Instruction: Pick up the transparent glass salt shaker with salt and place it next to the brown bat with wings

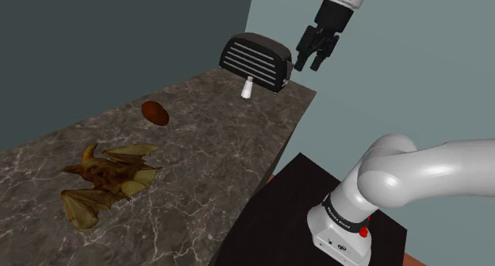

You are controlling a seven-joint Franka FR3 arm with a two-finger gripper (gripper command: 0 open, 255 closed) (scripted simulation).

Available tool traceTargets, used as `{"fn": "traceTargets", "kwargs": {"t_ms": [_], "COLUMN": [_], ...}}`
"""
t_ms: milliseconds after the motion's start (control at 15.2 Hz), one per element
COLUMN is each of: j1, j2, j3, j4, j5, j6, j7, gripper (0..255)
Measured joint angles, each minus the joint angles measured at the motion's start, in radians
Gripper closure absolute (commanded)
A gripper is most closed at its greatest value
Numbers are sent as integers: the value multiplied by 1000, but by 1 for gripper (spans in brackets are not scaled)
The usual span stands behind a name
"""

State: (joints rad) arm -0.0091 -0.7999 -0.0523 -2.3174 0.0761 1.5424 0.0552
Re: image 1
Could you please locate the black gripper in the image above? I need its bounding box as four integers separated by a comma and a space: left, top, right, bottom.
294, 0, 355, 72

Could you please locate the black toaster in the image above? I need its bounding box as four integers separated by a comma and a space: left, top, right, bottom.
218, 32, 294, 94

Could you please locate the white salt shaker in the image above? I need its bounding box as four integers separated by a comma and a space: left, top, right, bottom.
240, 75, 255, 100

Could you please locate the black robot stand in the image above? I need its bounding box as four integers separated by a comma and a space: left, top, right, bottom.
213, 152, 409, 266

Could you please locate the brown bat figure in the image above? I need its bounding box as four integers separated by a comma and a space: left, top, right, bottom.
59, 142, 163, 232

